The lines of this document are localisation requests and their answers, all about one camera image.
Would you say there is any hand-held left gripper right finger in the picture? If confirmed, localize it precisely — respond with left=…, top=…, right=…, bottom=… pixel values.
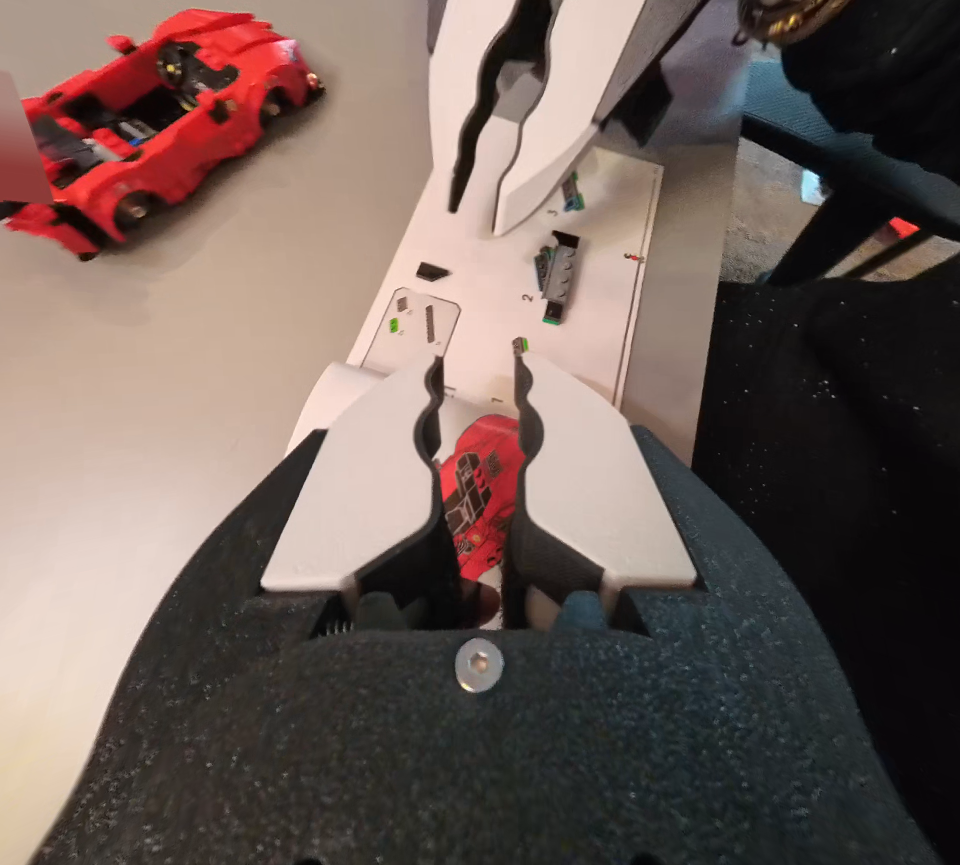
left=508, top=346, right=700, bottom=590

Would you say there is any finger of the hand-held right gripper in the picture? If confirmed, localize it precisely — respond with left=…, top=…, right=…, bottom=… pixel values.
left=489, top=0, right=659, bottom=238
left=426, top=0, right=558, bottom=217

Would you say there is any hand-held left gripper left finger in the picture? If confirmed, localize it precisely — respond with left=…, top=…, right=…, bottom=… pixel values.
left=258, top=353, right=445, bottom=594

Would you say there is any dark grey lego plate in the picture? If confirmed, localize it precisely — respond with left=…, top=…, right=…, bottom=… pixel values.
left=534, top=230, right=584, bottom=326

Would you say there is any person's right forearm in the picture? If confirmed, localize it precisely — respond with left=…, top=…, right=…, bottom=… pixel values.
left=778, top=0, right=960, bottom=178

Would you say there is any lego instruction booklet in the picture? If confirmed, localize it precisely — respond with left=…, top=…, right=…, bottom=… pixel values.
left=285, top=146, right=669, bottom=632

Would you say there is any red lego car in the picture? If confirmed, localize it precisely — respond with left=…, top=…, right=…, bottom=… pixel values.
left=0, top=8, right=329, bottom=264

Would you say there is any person's black clothing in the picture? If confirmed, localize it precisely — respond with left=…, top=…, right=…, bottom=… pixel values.
left=688, top=276, right=960, bottom=865

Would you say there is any black office chair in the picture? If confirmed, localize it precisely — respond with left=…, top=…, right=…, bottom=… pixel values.
left=738, top=58, right=960, bottom=290

